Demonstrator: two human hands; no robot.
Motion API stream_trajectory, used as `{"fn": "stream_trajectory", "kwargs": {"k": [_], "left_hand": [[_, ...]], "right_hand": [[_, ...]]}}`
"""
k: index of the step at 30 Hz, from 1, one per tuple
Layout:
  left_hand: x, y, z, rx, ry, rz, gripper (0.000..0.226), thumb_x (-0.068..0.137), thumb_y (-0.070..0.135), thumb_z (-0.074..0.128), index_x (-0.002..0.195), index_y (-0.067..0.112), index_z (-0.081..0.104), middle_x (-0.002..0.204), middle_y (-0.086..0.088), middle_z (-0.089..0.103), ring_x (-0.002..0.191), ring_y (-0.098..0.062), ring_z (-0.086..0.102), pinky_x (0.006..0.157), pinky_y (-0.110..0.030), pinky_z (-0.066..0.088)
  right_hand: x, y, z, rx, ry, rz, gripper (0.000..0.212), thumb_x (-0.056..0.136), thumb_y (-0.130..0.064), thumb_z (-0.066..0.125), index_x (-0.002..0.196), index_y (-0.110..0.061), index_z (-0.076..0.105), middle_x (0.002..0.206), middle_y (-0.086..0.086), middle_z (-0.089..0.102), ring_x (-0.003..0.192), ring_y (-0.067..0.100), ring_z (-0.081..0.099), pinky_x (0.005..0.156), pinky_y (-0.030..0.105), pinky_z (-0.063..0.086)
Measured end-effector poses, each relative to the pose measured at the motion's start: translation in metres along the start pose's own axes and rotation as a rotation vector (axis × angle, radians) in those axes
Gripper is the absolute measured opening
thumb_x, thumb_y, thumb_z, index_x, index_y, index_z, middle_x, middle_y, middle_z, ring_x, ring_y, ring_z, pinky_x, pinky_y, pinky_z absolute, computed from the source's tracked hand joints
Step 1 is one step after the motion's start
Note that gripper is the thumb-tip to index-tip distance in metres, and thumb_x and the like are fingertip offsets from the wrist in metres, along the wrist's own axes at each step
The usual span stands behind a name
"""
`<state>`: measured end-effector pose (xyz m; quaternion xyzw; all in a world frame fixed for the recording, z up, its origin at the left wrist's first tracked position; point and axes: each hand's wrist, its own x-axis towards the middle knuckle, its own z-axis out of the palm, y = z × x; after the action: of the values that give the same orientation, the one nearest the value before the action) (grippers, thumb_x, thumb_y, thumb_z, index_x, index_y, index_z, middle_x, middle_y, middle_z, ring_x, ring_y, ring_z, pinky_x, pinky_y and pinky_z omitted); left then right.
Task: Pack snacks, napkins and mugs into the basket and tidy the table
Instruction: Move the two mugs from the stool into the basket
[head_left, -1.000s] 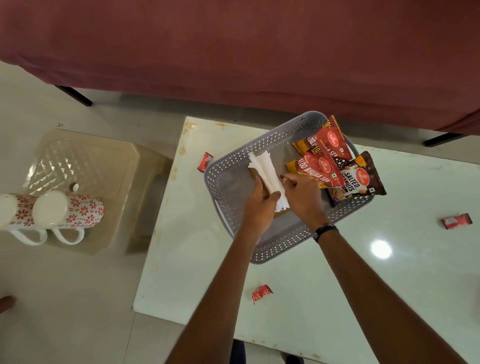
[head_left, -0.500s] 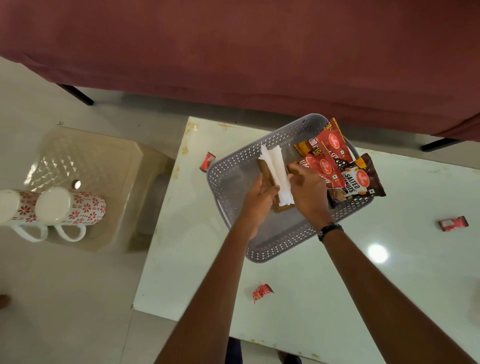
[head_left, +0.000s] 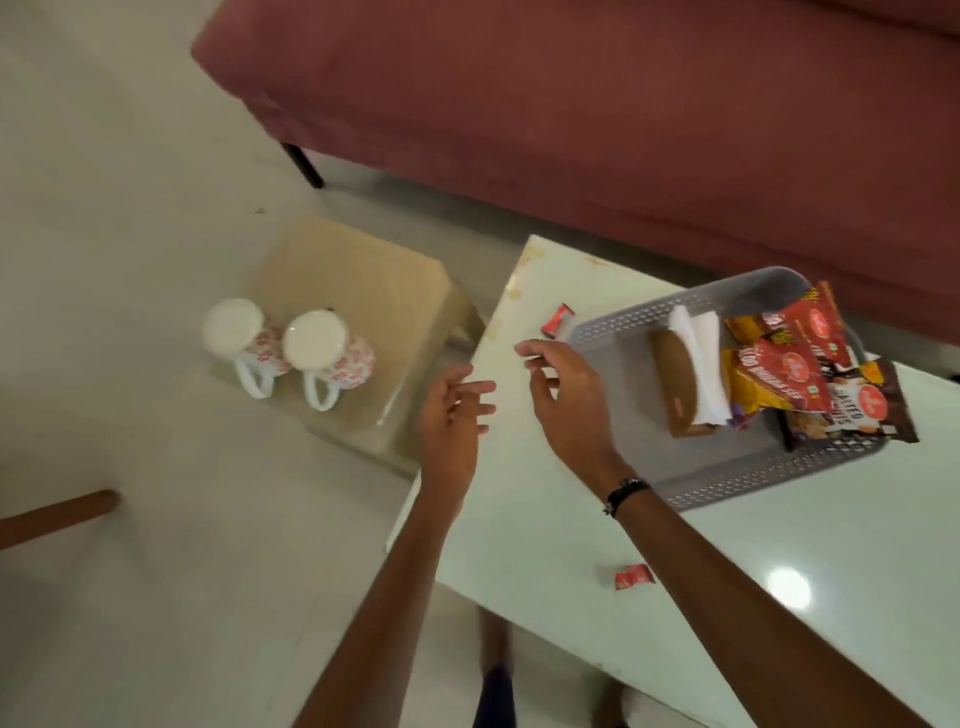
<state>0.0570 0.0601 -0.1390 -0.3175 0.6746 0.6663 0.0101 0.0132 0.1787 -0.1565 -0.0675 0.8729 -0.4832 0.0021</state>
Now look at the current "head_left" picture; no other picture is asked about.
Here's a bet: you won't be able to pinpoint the person's left leg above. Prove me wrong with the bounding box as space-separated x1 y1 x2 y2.
478 607 515 676

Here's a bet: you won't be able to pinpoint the white coffee table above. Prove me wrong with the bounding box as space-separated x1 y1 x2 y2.
386 234 960 728

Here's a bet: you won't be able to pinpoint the brown wooden napkin holder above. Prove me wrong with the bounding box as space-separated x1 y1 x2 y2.
648 327 718 440

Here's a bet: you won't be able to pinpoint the red fabric sofa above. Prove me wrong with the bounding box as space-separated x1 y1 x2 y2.
189 0 960 348

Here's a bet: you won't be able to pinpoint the beige plastic stool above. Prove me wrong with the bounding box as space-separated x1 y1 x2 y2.
213 217 487 479

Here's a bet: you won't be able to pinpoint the grey plastic basket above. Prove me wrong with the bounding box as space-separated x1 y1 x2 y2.
563 266 892 514

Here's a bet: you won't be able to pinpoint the yellow red snack packet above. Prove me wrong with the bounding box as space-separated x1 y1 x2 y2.
723 281 854 370
721 337 835 430

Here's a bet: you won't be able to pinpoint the white floral mug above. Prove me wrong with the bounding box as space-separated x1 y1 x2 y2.
281 308 377 413
200 297 292 401

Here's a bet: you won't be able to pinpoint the black wristband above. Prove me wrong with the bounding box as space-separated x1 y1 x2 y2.
602 477 652 519

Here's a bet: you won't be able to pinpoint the person's left hand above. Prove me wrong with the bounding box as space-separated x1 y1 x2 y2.
417 363 499 519

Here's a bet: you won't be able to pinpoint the person's right forearm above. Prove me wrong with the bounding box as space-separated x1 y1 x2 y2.
614 487 935 728

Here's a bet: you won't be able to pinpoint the wooden chair leg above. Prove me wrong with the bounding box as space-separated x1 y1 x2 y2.
0 489 121 553

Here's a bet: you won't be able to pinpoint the white paper napkins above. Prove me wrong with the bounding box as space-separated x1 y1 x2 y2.
665 303 734 429

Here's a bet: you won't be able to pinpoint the person's right hand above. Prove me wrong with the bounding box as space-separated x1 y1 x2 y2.
513 338 639 500

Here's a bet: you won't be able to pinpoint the person's left forearm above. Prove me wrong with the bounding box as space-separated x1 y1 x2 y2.
292 487 466 728

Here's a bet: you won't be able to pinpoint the brown salted peanuts packet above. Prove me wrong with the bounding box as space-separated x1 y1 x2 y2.
778 358 921 453

